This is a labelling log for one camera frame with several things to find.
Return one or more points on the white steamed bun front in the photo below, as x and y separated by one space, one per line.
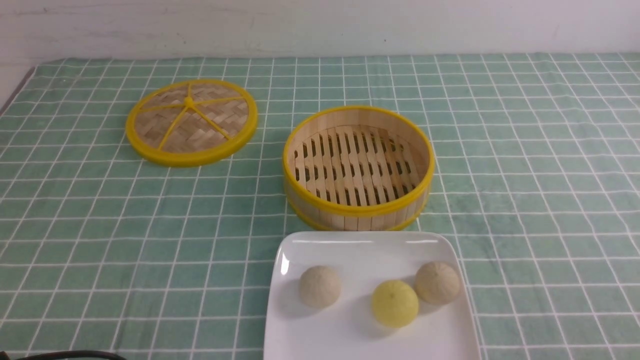
319 287

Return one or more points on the white steamed bun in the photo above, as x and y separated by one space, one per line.
319 287
437 283

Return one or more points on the yellow steamed bun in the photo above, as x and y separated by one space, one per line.
394 304

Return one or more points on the white steamed bun back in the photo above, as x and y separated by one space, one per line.
437 283

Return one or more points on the white square plate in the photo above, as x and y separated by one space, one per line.
347 330

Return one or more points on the yellow-rimmed bamboo steamer basket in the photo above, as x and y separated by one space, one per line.
358 168

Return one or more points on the yellow bamboo steamer lid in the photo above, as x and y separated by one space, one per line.
192 123

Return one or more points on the green checkered tablecloth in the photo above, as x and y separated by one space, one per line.
536 187

